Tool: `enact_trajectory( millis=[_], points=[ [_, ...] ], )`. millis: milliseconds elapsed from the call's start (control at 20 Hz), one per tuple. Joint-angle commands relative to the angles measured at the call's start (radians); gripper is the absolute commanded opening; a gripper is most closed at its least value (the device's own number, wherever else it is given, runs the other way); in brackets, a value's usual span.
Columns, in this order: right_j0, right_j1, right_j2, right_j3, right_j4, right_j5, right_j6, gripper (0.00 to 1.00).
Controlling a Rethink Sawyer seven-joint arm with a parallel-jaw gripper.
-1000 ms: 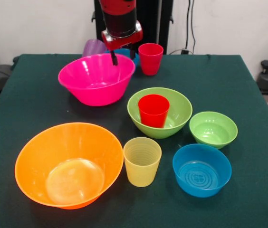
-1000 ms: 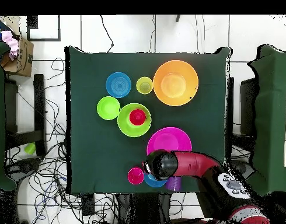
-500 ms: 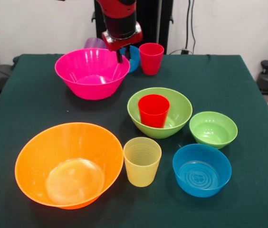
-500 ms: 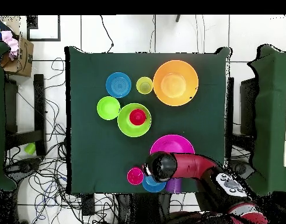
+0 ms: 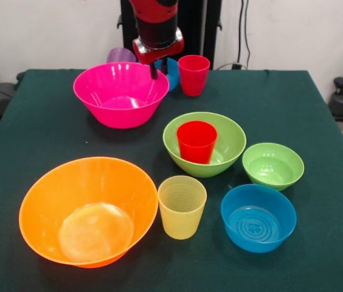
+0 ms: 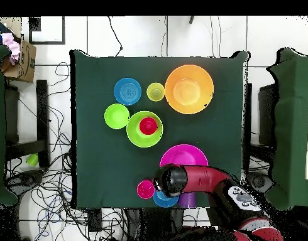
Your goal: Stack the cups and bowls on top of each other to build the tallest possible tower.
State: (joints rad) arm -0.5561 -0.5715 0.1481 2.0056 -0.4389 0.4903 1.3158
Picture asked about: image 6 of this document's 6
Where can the red plastic cup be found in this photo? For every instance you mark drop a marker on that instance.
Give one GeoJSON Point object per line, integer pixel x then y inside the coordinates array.
{"type": "Point", "coordinates": [148, 126]}

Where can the large green plastic bowl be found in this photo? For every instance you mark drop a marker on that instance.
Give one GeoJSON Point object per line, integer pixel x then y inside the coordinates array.
{"type": "Point", "coordinates": [136, 135]}

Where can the large pink plastic bowl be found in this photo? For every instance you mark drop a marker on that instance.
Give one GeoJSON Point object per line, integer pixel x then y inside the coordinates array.
{"type": "Point", "coordinates": [184, 155]}

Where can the small green plastic bowl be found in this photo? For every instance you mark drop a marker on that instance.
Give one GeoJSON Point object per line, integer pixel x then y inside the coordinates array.
{"type": "Point", "coordinates": [116, 116]}

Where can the crimson pink plastic cup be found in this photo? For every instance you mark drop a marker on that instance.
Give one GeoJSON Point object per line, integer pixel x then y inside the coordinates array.
{"type": "Point", "coordinates": [145, 189]}

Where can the blue plastic bowl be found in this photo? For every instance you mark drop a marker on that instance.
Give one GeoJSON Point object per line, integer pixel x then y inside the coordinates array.
{"type": "Point", "coordinates": [127, 91]}
{"type": "Point", "coordinates": [164, 202]}

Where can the purple plastic cup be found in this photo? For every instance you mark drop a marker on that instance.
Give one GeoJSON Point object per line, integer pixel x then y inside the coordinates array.
{"type": "Point", "coordinates": [187, 200]}

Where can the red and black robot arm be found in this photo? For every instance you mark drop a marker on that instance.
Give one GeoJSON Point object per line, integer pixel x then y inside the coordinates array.
{"type": "Point", "coordinates": [204, 178]}

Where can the yellow plastic cup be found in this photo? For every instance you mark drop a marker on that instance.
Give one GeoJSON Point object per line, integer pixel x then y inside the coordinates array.
{"type": "Point", "coordinates": [155, 92]}

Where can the orange plastic bowl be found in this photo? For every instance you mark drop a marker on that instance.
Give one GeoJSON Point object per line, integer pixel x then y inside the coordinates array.
{"type": "Point", "coordinates": [189, 89]}

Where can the dark green table cloth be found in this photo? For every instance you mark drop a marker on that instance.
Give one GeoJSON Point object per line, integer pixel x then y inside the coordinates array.
{"type": "Point", "coordinates": [98, 175]}

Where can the black power strip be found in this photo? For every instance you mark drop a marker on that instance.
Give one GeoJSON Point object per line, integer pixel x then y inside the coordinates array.
{"type": "Point", "coordinates": [95, 221]}

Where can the black metal stand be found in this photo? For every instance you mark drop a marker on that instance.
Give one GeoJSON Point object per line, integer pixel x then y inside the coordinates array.
{"type": "Point", "coordinates": [42, 113]}

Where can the black box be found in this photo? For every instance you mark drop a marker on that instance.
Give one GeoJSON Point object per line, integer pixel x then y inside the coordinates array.
{"type": "Point", "coordinates": [267, 113]}

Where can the grey black base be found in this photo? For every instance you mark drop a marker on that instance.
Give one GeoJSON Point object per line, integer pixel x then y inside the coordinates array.
{"type": "Point", "coordinates": [259, 181]}

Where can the green cup on floor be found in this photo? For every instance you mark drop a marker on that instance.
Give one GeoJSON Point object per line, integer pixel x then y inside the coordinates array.
{"type": "Point", "coordinates": [32, 160]}

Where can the black base with knob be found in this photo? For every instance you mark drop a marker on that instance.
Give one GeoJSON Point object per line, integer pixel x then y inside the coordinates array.
{"type": "Point", "coordinates": [25, 179]}

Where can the brown cardboard box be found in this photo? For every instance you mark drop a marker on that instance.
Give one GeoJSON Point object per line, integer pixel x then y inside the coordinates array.
{"type": "Point", "coordinates": [28, 65]}

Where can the pink cloth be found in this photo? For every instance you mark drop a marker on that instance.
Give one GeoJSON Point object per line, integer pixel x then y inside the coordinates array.
{"type": "Point", "coordinates": [12, 45]}

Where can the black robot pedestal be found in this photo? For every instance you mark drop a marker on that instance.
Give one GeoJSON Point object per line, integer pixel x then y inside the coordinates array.
{"type": "Point", "coordinates": [156, 223]}

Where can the black square frame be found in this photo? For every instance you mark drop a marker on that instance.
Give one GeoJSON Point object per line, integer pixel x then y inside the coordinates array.
{"type": "Point", "coordinates": [34, 25]}

